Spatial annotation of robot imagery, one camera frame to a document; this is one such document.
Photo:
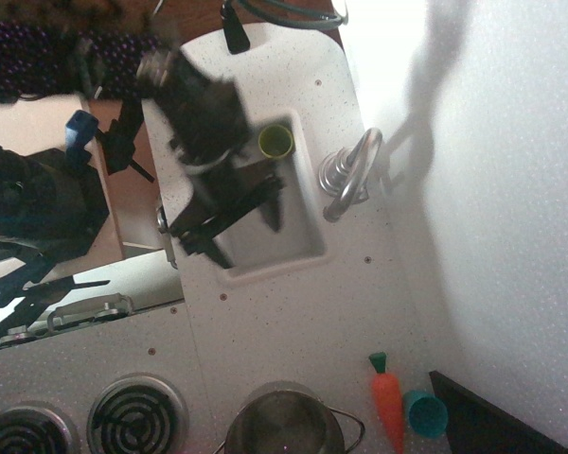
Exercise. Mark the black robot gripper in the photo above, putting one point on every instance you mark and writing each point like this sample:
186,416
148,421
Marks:
223,194

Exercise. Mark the silver curved faucet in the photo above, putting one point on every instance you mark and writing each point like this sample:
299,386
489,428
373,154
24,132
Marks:
343,174

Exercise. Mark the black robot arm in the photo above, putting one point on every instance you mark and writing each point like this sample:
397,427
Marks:
99,49

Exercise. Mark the white toy sink basin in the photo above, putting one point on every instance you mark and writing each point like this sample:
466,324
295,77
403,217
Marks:
254,249

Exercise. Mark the silver cabinet knob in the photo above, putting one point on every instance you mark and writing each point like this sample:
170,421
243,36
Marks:
162,223

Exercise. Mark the yellow-green plastic cup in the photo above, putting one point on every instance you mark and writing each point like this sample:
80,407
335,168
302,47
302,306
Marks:
275,141

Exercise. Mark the black clamp on counter edge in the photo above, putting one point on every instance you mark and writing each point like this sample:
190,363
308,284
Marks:
236,39

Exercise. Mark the blue clamp upper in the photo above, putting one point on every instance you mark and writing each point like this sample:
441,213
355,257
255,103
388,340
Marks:
80,130

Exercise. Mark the blue clamp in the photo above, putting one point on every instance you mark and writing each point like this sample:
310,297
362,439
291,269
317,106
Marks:
12,284
80,130

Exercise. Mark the stainless steel pot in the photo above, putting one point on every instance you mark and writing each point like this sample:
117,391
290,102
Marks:
289,422

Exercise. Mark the black coil burner right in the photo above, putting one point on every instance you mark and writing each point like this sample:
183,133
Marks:
138,414

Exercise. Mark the black coil burner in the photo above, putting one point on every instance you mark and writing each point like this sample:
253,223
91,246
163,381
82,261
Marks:
35,427
138,414

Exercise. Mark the orange toy carrot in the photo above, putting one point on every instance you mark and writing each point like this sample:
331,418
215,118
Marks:
386,393

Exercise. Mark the blue clamp lower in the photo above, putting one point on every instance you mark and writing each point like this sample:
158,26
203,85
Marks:
12,284

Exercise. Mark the teal plastic cup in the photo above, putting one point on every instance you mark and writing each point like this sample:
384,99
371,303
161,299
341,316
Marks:
426,414

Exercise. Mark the black coil burner left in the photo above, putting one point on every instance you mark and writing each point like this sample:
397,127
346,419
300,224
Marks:
35,427

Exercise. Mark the black panel corner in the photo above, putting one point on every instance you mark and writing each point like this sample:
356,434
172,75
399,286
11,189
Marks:
477,426

